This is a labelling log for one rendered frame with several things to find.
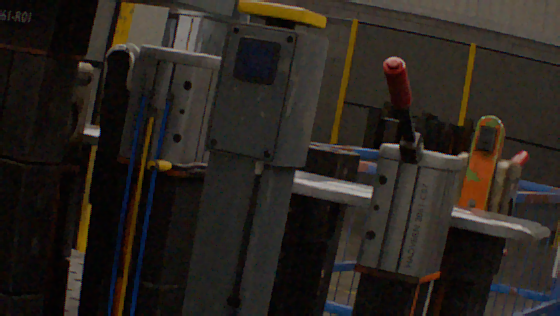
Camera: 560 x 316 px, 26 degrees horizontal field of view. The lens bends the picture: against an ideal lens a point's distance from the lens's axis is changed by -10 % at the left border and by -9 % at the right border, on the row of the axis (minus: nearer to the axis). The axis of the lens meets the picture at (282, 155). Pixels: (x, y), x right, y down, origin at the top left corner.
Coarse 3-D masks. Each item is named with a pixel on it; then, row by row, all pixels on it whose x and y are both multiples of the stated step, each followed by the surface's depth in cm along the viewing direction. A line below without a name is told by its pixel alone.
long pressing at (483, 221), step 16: (96, 128) 157; (96, 144) 143; (304, 176) 144; (320, 176) 149; (304, 192) 133; (320, 192) 133; (336, 192) 132; (352, 192) 132; (368, 192) 132; (368, 208) 131; (464, 208) 141; (464, 224) 127; (480, 224) 126; (496, 224) 126; (512, 224) 126; (528, 224) 134; (528, 240) 126
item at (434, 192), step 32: (384, 160) 119; (448, 160) 118; (384, 192) 119; (416, 192) 118; (448, 192) 121; (384, 224) 118; (416, 224) 117; (448, 224) 124; (384, 256) 118; (416, 256) 117; (384, 288) 119; (416, 288) 119
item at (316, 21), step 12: (240, 0) 107; (252, 12) 107; (264, 12) 106; (276, 12) 106; (288, 12) 105; (300, 12) 105; (312, 12) 107; (276, 24) 108; (288, 24) 108; (300, 24) 109; (312, 24) 108; (324, 24) 110
